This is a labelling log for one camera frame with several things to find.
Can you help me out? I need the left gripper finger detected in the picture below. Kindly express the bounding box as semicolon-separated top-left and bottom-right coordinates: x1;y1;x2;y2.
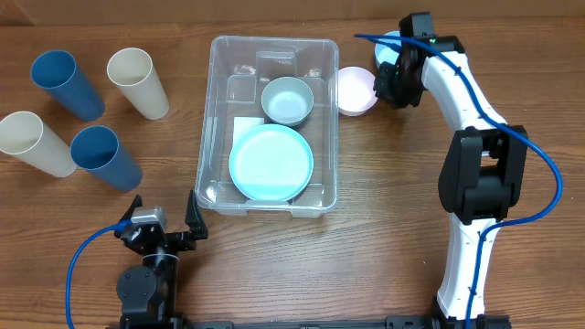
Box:
185;189;208;240
114;195;143;238

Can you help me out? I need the light blue plastic bowl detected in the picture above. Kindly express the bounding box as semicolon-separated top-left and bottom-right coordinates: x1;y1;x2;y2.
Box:
375;39;401;68

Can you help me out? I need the pink plastic bowl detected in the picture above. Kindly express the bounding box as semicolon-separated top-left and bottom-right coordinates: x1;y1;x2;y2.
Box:
338;67;378;116

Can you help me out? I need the light blue plastic plate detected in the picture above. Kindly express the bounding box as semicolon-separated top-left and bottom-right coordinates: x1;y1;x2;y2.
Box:
229;124;314;202

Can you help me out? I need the clear plastic storage bin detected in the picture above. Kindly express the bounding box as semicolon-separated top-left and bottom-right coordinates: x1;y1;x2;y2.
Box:
195;36;339;218

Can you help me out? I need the grey plastic bowl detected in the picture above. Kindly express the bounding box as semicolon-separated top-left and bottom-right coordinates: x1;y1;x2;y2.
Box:
261;77;314;127

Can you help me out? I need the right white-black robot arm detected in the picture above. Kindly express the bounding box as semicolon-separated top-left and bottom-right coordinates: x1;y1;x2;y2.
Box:
373;12;527;328

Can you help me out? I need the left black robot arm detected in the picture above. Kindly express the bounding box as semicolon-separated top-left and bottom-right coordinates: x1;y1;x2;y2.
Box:
114;191;208;328

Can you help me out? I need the near blue plastic cup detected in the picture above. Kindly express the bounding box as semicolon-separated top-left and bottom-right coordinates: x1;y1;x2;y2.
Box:
70;125;143;192

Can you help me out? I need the blue plastic cup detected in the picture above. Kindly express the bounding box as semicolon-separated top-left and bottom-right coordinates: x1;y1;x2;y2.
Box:
70;125;143;192
30;49;105;122

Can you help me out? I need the far cream plastic cup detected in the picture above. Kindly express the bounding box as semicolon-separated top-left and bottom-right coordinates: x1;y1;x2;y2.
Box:
106;48;170;121

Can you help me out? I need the cream plastic cup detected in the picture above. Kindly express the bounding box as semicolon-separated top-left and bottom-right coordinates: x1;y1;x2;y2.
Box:
1;111;77;177
106;48;170;121

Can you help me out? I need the near cream plastic cup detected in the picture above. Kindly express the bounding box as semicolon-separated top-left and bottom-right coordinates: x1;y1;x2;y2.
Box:
1;111;77;177

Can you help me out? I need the far blue plastic cup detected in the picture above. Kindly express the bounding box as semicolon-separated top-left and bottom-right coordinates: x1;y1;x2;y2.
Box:
30;49;105;122

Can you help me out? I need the left blue cable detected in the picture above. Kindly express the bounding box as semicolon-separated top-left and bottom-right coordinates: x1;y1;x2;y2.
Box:
65;219;133;329

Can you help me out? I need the blue cable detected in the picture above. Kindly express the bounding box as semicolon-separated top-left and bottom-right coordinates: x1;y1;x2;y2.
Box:
65;219;133;329
354;33;564;329

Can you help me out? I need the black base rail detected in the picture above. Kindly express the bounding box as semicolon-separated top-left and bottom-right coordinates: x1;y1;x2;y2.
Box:
107;315;512;329

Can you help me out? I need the right blue cable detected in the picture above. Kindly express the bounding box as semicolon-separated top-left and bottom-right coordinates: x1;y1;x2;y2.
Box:
354;33;564;329

